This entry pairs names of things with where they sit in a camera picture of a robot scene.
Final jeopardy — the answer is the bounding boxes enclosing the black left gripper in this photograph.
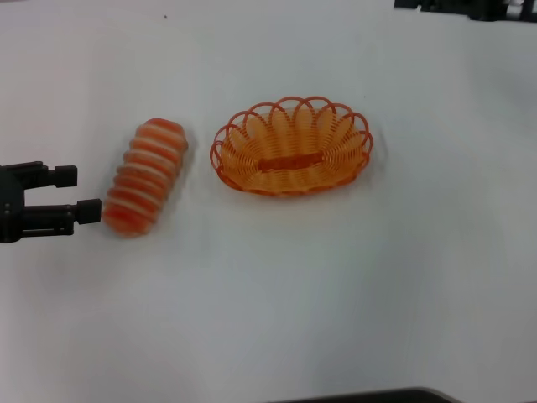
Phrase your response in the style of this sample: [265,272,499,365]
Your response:
[0,160,103,245]

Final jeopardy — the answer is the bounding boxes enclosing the orange woven plastic basket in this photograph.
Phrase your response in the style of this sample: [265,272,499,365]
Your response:
[208,95,374,198]

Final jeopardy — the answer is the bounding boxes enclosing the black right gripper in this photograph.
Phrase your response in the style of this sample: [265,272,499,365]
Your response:
[393,0,537,23]

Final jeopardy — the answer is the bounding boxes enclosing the dark robot torso part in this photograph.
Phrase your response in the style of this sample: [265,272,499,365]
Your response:
[274,386,456,403]

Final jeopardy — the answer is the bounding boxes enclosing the orange striped toy bread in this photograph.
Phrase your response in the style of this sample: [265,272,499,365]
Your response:
[102,117,190,239]

